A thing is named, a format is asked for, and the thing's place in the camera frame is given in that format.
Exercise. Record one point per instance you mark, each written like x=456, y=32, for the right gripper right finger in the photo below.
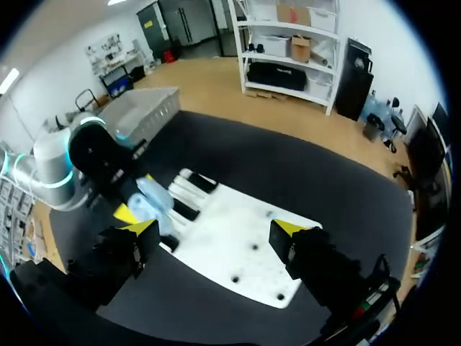
x=309, y=256

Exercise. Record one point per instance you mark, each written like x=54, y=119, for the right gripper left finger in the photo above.
x=122, y=256

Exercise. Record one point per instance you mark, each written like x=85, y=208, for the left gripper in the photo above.
x=95, y=158

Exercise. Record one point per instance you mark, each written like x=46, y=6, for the pale blue earbud case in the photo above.
x=153, y=198

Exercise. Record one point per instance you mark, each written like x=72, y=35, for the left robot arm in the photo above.
x=48, y=162

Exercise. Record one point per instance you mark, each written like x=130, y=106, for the white plate with black stands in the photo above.
x=234, y=230

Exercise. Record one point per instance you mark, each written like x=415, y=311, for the grey slotted basket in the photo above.
x=149, y=106

